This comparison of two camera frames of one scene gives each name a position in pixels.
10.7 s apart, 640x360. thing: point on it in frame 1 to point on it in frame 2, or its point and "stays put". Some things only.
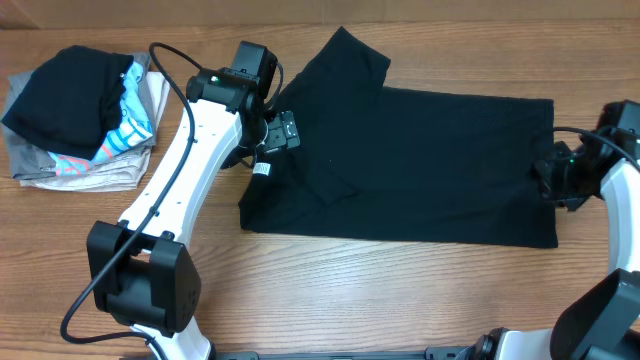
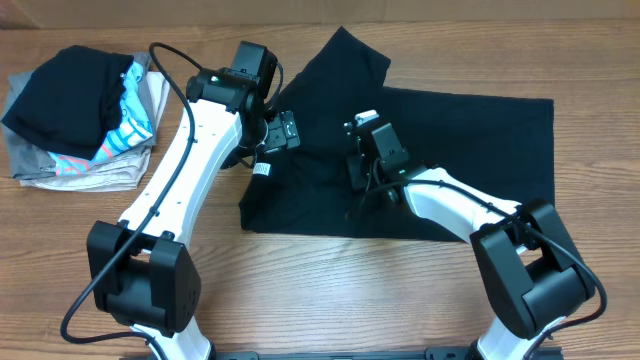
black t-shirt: (349, 158) stays put
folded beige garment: (120, 175) stays put
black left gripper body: (272, 135) stays put
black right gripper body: (568, 181) to (363, 171)
